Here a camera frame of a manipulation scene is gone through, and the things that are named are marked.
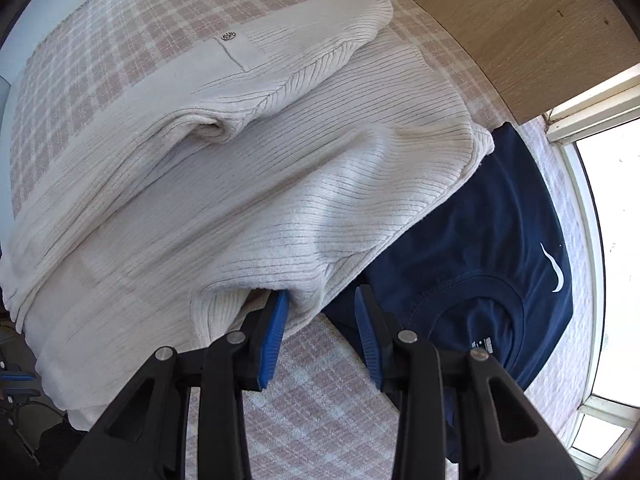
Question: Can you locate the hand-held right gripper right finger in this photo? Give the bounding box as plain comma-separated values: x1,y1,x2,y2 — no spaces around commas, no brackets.
354,284,583,480

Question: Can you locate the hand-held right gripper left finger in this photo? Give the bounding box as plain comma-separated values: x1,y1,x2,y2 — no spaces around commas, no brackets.
60,290,291,480

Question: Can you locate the pink plaid blanket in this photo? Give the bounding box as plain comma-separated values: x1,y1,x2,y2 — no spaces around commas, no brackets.
10,0,601,480

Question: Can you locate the navy blue t-shirt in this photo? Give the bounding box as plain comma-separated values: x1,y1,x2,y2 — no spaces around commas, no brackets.
322,121,575,463

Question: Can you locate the oak veneer board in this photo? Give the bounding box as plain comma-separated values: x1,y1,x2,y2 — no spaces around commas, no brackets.
360,0,640,126

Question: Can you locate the white framed bay window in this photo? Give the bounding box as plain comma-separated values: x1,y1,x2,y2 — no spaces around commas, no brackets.
545,62,640,463

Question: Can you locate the cream ribbed knit cardigan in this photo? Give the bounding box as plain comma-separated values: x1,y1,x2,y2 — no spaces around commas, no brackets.
0,0,496,431

